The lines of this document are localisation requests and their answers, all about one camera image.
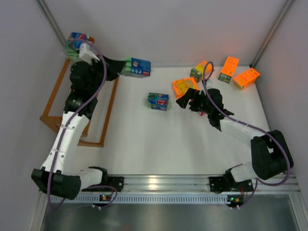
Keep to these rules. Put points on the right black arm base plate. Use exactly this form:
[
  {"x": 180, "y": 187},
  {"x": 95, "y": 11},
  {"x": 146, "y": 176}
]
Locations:
[{"x": 219, "y": 185}]

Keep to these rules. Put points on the blue green sponge pack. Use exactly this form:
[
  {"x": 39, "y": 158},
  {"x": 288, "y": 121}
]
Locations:
[
  {"x": 72, "y": 45},
  {"x": 157, "y": 101},
  {"x": 136, "y": 67}
]

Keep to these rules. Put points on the aluminium mounting rail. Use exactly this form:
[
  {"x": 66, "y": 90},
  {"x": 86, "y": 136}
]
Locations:
[{"x": 198, "y": 183}]

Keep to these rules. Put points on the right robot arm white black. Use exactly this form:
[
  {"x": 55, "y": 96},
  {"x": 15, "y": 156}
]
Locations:
[{"x": 270, "y": 155}]

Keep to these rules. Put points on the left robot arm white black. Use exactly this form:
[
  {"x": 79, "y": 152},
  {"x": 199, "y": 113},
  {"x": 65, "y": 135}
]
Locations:
[{"x": 54, "y": 177}]

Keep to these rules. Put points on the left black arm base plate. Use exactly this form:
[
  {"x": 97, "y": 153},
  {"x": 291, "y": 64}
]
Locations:
[{"x": 115, "y": 182}]

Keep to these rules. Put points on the orange box upright back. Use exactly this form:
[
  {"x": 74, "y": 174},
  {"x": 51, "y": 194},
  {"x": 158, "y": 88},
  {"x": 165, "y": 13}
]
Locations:
[{"x": 228, "y": 69}]

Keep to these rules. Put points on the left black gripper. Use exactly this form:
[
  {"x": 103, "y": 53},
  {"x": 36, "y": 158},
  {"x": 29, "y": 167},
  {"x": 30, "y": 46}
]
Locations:
[{"x": 111, "y": 68}]

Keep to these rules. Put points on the slotted grey cable duct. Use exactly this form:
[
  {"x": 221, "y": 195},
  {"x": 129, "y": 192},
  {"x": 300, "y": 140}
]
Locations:
[{"x": 155, "y": 199}]

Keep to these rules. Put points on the orange box far right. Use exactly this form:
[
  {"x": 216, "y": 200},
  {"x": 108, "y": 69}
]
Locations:
[{"x": 246, "y": 78}]

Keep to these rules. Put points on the orange green box yellow sponge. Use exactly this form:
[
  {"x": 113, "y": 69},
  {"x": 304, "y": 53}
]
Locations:
[{"x": 197, "y": 72}]

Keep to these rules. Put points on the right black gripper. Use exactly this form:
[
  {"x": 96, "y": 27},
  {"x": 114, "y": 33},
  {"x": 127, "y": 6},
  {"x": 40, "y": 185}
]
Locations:
[{"x": 192, "y": 99}]

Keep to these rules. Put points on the orange three-tier wire shelf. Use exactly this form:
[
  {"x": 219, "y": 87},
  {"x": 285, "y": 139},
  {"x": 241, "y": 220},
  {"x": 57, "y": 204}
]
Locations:
[{"x": 97, "y": 111}]

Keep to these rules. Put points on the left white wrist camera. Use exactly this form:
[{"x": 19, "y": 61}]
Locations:
[{"x": 86, "y": 54}]

